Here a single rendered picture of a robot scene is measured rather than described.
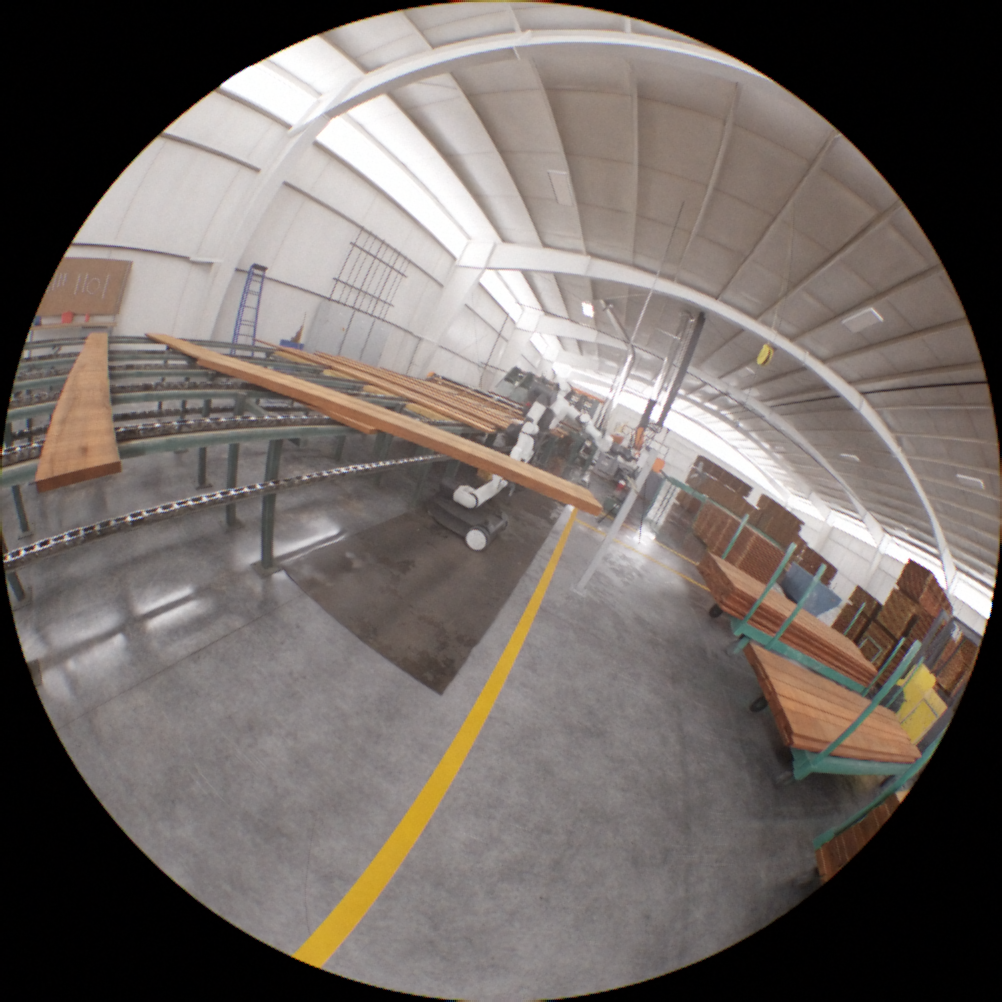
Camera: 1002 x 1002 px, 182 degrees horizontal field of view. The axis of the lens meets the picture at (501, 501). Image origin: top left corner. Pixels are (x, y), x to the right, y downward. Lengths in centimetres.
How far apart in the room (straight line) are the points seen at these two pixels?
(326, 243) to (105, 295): 506
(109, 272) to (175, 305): 170
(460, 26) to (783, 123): 469
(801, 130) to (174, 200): 954
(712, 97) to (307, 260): 827
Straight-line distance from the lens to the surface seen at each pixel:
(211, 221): 752
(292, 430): 137
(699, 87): 632
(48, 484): 89
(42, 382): 236
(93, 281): 699
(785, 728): 214
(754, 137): 671
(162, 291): 724
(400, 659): 153
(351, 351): 890
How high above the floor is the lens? 121
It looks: 18 degrees down
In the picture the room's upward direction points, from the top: 24 degrees clockwise
